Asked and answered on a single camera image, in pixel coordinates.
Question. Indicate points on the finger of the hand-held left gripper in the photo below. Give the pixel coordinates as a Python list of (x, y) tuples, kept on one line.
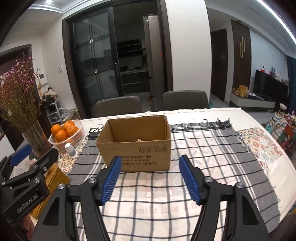
[(20, 155), (46, 160)]

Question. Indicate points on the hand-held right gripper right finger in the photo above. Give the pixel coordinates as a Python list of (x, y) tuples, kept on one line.
[(189, 178)]

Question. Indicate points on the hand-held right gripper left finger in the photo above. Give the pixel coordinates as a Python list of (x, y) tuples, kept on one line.
[(111, 178)]

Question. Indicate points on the brown cardboard box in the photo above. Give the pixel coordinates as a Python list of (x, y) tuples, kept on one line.
[(138, 148)]

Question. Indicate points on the woven straw tray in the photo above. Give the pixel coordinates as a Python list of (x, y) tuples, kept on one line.
[(55, 178)]

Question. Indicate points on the glass vase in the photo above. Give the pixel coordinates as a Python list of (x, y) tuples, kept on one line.
[(37, 139)]

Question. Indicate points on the grey and white cylinder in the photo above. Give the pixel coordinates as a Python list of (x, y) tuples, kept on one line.
[(70, 150)]

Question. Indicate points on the orange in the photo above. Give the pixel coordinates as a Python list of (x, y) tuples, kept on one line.
[(60, 136), (56, 129), (69, 125), (72, 131)]

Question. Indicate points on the white plastic basket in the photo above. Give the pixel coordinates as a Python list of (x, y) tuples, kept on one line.
[(76, 140)]

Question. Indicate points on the grey checked cloth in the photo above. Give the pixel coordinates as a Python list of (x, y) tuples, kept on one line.
[(148, 185)]

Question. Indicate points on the white shoe rack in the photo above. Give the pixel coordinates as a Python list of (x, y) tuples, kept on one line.
[(53, 111)]

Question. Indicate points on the dried purple flowers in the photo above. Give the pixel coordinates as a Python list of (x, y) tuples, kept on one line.
[(20, 92)]

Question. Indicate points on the plush toys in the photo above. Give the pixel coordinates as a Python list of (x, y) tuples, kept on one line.
[(49, 93)]

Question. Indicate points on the grey dining chair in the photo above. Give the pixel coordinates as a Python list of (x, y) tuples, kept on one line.
[(118, 106), (185, 100)]

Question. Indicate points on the patterned table runner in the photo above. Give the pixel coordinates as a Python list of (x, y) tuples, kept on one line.
[(259, 143)]

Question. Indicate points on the white intercom panel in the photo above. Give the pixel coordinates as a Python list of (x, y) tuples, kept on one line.
[(42, 78)]

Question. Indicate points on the white television stand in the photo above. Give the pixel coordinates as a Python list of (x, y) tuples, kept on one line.
[(252, 102)]

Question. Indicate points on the yellow gift bags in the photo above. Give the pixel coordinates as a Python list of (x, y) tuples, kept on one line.
[(242, 90)]

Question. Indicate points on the colourful striped bag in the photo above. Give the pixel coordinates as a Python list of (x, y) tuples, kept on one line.
[(281, 129)]

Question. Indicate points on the dark glass sliding door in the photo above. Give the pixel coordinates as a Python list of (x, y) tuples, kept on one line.
[(97, 58)]

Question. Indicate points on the dark wooden door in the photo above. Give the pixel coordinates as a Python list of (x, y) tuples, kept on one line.
[(218, 64)]

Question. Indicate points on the white artificial flower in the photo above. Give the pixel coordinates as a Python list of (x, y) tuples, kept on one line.
[(283, 107)]

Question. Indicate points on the grey refrigerator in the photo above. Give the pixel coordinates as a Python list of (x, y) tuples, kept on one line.
[(152, 58)]

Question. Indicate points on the blue curtain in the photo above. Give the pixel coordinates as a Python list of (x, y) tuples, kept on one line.
[(291, 83)]

